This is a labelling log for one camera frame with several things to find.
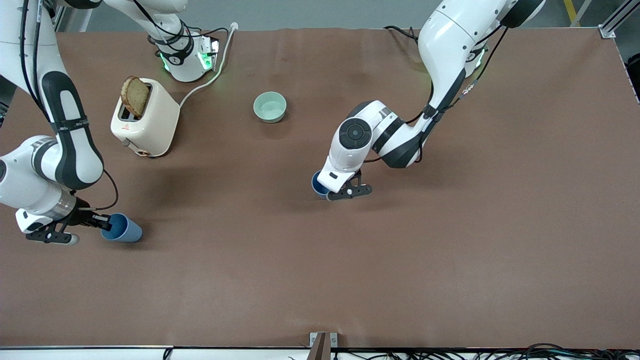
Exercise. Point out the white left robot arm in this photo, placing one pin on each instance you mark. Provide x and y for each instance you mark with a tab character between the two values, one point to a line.
450	40

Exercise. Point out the blue plastic cup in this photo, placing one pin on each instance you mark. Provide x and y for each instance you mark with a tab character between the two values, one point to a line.
316	186
125	231

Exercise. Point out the cream white toaster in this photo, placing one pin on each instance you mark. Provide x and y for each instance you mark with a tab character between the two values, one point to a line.
150	125

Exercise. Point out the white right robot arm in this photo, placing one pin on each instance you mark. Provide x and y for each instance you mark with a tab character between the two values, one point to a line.
70	150

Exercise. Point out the mint green bowl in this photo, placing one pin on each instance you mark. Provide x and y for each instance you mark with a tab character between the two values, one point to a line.
270	107

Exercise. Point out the brown table cover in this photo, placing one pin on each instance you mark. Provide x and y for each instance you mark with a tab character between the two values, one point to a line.
320	260

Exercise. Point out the aluminium frame profile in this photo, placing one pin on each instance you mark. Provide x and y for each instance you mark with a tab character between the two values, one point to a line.
620	17
65	20

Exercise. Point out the brown toast slice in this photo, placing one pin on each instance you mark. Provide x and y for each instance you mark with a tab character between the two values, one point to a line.
135	96

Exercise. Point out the grey metal camera bracket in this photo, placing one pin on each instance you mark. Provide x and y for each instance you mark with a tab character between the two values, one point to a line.
323	345

